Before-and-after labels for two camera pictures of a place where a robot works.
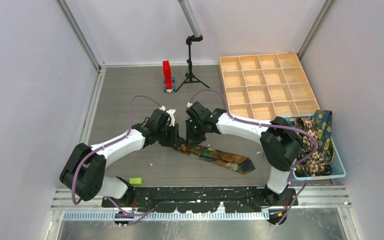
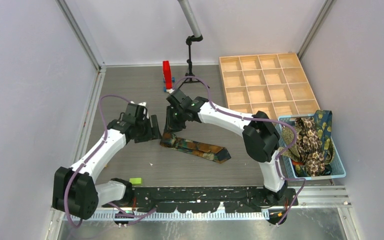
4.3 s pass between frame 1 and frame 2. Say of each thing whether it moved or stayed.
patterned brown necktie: moved
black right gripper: moved
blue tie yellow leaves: stayed
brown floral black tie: stayed
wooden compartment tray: stayed
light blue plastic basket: stayed
